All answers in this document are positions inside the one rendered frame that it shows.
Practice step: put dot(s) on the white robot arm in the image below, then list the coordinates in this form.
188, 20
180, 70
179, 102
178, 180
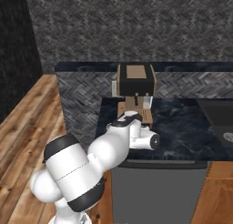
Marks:
75, 164

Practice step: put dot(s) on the black and tan coffee machine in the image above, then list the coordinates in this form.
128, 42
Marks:
136, 82

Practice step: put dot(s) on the narrow wooden cupboard panel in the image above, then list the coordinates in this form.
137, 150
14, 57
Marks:
106, 200

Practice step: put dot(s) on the wooden cupboard door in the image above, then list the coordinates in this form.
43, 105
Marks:
217, 194

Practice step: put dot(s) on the grey dishwasher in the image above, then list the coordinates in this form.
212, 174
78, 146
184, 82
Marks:
157, 194

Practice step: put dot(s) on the black sink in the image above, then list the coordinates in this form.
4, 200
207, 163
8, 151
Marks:
221, 118

